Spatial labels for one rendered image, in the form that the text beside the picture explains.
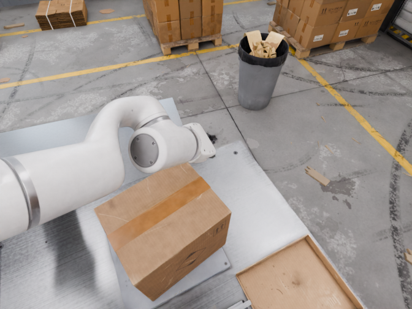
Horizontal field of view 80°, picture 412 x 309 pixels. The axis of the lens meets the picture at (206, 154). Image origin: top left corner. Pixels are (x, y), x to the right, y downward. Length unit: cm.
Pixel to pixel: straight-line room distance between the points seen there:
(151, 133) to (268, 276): 68
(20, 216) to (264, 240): 81
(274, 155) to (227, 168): 121
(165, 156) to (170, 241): 29
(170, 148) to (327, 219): 177
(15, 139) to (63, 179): 121
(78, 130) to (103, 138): 103
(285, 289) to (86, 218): 77
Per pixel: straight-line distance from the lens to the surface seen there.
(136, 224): 70
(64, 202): 35
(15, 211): 33
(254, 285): 94
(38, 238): 115
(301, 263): 100
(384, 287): 210
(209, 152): 62
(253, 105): 260
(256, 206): 104
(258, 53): 239
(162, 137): 43
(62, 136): 143
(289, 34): 375
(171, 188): 73
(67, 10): 458
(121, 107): 45
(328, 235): 205
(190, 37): 350
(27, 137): 151
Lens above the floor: 175
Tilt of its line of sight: 52 degrees down
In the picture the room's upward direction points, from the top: straight up
